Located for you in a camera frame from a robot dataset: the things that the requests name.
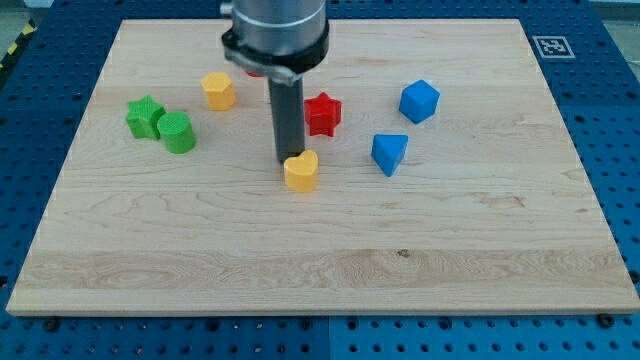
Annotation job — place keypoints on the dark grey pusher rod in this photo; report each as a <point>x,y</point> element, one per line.
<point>287,107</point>

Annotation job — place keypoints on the green cylinder block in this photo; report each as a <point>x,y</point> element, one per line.
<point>176,131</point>

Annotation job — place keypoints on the green star block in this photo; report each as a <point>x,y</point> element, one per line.
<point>143,116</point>

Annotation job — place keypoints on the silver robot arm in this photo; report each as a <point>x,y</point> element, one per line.
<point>279,40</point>

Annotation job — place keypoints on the red star block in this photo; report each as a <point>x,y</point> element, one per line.
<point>322,114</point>

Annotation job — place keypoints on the yellow hexagon block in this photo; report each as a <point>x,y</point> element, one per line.
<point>218,90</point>

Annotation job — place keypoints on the yellow heart block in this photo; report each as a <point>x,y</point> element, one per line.
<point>301,172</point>

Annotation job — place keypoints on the blue triangle block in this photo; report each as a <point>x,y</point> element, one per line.
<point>388,150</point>

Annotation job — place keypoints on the blue cube block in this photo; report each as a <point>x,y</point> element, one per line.
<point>419,101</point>

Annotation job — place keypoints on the wooden board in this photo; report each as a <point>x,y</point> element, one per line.
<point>489,213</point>

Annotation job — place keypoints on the yellow black hazard tape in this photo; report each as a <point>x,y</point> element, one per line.
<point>17,47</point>

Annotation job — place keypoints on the white fiducial marker tag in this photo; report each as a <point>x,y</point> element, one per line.
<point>553,47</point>

